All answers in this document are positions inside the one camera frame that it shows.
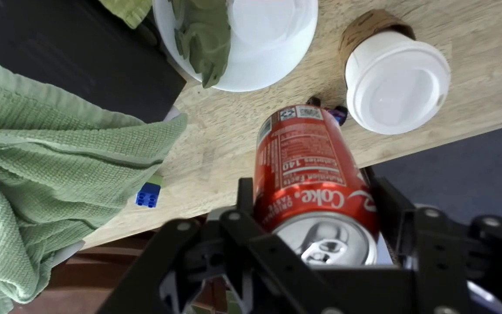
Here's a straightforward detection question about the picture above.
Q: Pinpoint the white bowl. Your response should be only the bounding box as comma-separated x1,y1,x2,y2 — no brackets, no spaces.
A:
151,0,319,93

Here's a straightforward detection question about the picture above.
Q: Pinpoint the green cloth towel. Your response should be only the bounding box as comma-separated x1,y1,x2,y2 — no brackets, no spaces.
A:
0,65,186,314

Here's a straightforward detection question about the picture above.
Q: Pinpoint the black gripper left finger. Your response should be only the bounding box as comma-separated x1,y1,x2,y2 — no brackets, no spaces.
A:
97,178,345,314

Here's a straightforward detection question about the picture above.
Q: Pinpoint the white lidded paper cup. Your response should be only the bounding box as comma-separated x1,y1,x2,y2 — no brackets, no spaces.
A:
338,9,451,135

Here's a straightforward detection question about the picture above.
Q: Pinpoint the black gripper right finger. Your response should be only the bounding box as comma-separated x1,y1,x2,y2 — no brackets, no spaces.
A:
362,168,502,314

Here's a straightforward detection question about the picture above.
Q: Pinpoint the green cloth in bowl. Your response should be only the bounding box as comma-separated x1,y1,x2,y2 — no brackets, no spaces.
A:
169,0,230,89

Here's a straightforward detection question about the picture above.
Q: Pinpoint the black stovetop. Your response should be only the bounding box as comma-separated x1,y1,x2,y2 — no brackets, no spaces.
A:
0,0,184,123

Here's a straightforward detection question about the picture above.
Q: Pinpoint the red coke can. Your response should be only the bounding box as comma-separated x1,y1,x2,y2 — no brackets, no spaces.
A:
252,105,378,269

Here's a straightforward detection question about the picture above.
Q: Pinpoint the blue green ziploc box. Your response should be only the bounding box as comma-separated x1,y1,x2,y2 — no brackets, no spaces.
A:
134,184,162,208

